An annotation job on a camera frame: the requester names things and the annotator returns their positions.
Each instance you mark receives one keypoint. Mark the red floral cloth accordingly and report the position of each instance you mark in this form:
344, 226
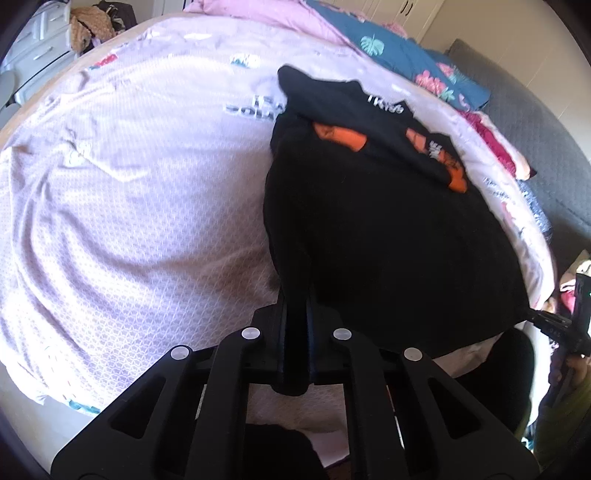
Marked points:
494, 138

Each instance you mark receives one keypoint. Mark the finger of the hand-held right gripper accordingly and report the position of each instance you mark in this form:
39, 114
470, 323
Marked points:
551, 325

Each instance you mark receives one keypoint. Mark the pink pillow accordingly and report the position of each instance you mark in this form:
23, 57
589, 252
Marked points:
258, 11

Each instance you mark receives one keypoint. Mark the black sweater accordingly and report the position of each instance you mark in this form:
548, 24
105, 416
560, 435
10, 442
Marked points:
392, 230

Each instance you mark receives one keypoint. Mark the dark cloth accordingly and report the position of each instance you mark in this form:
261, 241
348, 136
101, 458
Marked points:
281, 452
498, 383

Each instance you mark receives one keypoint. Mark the tan clothes pile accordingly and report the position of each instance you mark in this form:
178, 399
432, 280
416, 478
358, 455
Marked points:
87, 27

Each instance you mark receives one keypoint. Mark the person's right forearm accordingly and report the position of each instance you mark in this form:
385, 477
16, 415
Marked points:
563, 429

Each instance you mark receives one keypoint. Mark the blue floral quilt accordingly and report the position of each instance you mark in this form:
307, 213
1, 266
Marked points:
401, 50

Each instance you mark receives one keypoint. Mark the colourful clothes pile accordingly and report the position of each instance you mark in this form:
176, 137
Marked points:
572, 267

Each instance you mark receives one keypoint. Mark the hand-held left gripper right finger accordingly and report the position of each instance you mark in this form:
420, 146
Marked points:
305, 350

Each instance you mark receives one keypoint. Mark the white wardrobe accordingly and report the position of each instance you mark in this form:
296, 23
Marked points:
415, 14

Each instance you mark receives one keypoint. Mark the grey chair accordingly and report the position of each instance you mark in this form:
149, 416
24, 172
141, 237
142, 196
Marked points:
5, 92

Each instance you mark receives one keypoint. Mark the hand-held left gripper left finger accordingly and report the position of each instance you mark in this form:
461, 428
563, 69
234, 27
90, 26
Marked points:
286, 350

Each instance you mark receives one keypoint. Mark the blue white patterned cloth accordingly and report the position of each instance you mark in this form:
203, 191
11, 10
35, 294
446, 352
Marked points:
535, 203

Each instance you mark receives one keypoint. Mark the black clothes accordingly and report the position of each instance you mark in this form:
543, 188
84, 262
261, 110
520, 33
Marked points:
120, 11

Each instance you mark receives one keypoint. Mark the white drawer cabinet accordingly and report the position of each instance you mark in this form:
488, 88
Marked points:
41, 50

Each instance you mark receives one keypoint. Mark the grey padded headboard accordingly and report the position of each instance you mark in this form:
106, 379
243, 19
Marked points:
531, 129

